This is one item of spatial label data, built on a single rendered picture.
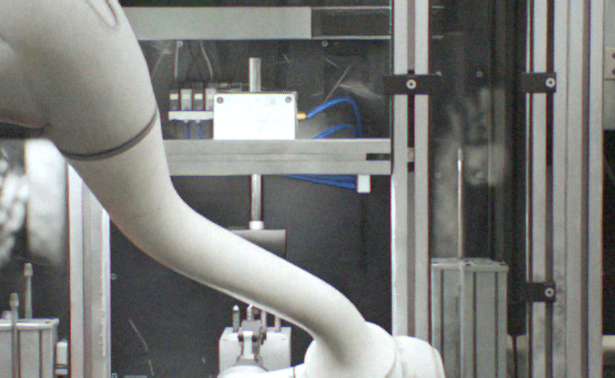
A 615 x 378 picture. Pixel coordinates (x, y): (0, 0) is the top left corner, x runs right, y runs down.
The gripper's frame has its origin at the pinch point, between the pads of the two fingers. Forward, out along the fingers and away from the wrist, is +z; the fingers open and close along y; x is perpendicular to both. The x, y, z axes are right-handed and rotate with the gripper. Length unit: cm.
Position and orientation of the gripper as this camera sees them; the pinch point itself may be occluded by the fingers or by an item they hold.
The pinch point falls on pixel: (254, 356)
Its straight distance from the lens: 188.2
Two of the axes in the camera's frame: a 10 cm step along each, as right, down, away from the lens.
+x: -10.0, 0.0, 0.2
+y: -0.1, -9.9, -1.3
